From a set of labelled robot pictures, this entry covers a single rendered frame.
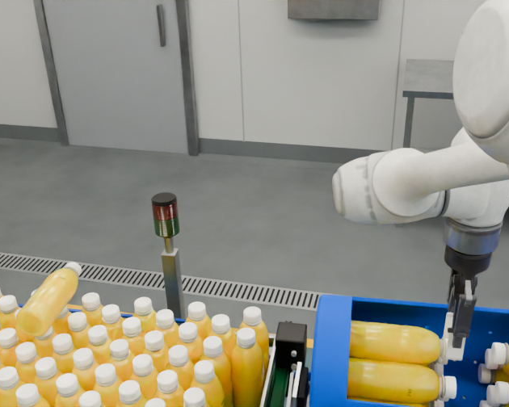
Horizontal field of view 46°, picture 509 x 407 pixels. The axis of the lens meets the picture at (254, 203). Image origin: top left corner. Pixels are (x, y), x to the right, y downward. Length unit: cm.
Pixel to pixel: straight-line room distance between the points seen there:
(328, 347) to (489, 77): 77
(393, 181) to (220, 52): 382
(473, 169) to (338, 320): 46
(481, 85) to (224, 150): 448
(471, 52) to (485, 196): 57
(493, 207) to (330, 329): 36
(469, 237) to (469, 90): 62
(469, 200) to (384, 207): 14
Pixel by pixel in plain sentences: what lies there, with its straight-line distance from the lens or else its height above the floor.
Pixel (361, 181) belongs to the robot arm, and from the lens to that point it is 91.
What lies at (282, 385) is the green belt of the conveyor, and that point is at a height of 89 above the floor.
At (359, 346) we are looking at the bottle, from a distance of 117.
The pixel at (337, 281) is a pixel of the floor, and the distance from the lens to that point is 337.
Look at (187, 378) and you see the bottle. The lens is 128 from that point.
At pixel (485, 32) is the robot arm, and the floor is 186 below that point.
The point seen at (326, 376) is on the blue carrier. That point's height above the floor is 118.
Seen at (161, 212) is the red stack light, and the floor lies 123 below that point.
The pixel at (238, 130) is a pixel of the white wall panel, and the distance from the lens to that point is 478.
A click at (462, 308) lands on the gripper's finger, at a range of 109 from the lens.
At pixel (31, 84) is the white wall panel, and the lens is 544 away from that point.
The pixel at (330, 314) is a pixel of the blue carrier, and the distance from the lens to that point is 114.
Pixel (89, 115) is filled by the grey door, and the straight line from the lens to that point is 521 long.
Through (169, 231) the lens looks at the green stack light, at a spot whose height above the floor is 118.
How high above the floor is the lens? 194
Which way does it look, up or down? 28 degrees down
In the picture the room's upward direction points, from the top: 2 degrees counter-clockwise
